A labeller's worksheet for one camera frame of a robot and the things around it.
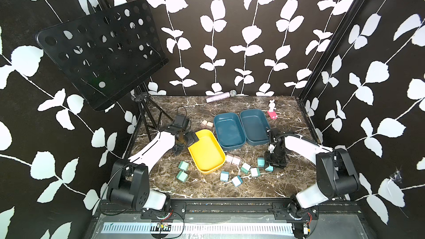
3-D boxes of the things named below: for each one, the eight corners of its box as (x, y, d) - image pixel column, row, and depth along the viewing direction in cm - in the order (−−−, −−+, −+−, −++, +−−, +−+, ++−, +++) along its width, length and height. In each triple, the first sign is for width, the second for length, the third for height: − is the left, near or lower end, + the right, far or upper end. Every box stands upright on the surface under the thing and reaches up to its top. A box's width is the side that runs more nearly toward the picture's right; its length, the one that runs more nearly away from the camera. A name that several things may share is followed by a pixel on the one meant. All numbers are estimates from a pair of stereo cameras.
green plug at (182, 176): (176, 178, 85) (175, 177, 83) (181, 171, 88) (180, 169, 86) (184, 182, 84) (183, 181, 82) (189, 174, 86) (188, 173, 84)
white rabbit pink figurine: (269, 118, 111) (272, 110, 104) (266, 107, 117) (269, 99, 110) (274, 118, 111) (278, 110, 104) (271, 107, 117) (274, 99, 111)
